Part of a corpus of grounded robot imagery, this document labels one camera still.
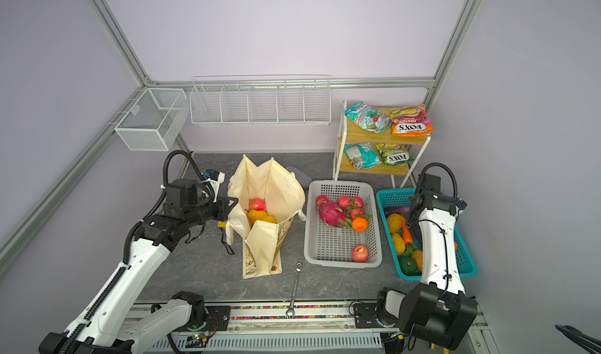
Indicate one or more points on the teal snack bag lower shelf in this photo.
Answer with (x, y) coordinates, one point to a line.
(362, 156)

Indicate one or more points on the white plastic basket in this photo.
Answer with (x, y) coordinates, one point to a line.
(332, 246)

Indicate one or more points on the long white wire basket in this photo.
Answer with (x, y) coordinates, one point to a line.
(260, 100)

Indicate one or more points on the red dragon fruit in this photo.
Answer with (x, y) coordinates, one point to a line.
(333, 215)

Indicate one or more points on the orange tangerine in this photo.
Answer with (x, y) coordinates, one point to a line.
(360, 224)

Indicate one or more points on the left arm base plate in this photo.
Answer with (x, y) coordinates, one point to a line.
(213, 318)

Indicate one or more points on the red apple in white basket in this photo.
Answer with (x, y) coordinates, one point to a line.
(321, 199)

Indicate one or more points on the teal plastic basket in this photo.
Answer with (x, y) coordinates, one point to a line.
(401, 197)

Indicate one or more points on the yellow tape measure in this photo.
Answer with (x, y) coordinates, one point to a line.
(228, 247)

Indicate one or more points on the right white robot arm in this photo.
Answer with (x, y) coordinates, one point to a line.
(437, 309)

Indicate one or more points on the red apple front basket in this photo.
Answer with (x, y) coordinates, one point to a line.
(360, 254)

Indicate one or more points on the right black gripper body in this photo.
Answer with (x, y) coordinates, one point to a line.
(413, 218)

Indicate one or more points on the green Fox's candy bag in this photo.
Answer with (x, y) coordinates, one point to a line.
(393, 154)

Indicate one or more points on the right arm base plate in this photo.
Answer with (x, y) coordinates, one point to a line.
(365, 315)

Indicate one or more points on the silver combination wrench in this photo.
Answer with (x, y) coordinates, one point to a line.
(290, 312)

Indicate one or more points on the grey cloth pad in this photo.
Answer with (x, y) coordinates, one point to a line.
(301, 177)

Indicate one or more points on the teal snack bag upper shelf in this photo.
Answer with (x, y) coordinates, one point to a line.
(368, 118)

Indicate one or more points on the yellow pear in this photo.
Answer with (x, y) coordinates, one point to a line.
(254, 215)

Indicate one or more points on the green bell pepper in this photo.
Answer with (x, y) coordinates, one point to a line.
(408, 266)

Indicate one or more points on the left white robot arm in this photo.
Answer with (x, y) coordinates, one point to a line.
(98, 328)

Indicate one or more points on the orange Fox's candy bag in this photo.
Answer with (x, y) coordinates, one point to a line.
(410, 121)

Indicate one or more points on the teal snack bag shelf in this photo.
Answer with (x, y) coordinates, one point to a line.
(368, 118)
(362, 156)

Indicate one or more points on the small white mesh basket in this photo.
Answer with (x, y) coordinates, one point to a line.
(154, 120)

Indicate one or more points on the orange carrot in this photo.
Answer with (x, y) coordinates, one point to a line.
(406, 233)

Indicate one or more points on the brown potato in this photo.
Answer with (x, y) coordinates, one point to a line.
(418, 258)

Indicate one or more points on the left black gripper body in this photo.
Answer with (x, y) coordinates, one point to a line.
(206, 210)

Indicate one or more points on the small purple eggplant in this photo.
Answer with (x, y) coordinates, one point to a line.
(401, 210)

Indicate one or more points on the red apple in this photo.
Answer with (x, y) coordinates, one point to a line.
(321, 199)
(257, 204)

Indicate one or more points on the cream floral tote bag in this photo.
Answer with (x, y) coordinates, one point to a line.
(269, 199)

